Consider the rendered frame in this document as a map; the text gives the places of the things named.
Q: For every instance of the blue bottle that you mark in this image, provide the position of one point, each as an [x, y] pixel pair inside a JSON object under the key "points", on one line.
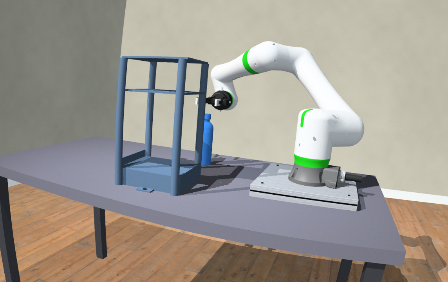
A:
{"points": [[207, 141]]}

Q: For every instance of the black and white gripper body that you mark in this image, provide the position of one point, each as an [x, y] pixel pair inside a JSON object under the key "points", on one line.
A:
{"points": [[218, 94]]}

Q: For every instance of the blue shelving unit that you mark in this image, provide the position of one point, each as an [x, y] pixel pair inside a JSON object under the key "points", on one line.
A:
{"points": [[141, 170]]}

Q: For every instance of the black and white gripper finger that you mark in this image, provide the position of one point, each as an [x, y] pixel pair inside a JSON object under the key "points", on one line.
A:
{"points": [[225, 102], [208, 100]]}

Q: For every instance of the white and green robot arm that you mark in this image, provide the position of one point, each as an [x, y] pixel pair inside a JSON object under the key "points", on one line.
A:
{"points": [[334, 124]]}

